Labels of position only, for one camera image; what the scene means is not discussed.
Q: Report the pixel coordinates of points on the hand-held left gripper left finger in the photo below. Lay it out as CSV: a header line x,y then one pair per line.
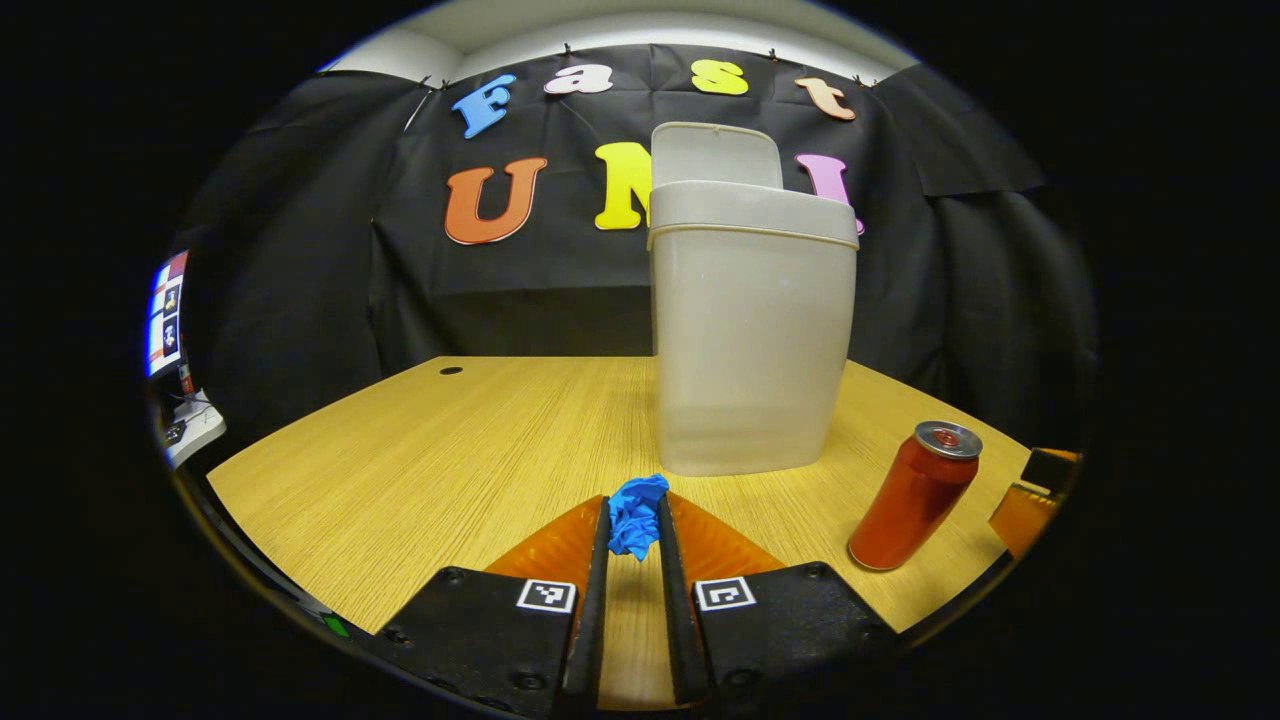
x,y
592,620

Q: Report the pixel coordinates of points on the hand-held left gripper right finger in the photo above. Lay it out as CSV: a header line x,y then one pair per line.
x,y
675,620

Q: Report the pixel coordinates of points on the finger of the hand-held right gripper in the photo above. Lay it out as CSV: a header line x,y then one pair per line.
x,y
1025,515

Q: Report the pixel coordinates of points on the blue paper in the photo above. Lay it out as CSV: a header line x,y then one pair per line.
x,y
635,520

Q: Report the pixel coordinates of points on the red pop can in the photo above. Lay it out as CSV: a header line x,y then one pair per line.
x,y
910,500

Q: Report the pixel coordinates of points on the white desktop garbage bin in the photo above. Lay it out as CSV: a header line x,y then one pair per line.
x,y
750,330

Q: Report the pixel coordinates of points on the white side table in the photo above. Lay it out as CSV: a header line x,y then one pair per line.
x,y
198,428

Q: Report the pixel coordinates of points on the black backdrop cloth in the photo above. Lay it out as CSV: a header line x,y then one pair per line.
x,y
300,250

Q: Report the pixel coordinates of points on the computer monitor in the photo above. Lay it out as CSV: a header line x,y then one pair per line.
x,y
168,315

